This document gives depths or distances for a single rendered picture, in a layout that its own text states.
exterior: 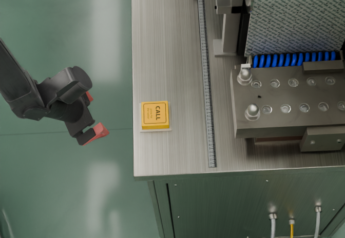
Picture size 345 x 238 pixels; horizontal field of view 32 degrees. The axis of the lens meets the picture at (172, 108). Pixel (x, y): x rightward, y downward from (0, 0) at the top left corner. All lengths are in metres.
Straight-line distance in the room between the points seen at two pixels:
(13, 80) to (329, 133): 0.73
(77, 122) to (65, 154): 1.21
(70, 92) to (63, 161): 1.31
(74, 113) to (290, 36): 0.53
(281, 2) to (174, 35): 0.45
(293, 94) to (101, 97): 1.31
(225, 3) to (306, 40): 0.21
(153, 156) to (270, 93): 0.33
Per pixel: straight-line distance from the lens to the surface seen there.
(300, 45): 1.49
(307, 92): 1.47
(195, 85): 1.60
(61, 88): 1.21
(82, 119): 1.32
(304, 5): 1.34
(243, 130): 1.42
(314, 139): 1.46
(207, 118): 1.55
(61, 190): 2.49
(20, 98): 1.16
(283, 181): 1.63
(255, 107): 1.38
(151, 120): 1.53
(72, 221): 2.44
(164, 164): 1.51
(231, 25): 1.53
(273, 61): 1.48
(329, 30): 1.45
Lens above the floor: 2.32
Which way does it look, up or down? 65 degrees down
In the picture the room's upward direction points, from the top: 5 degrees counter-clockwise
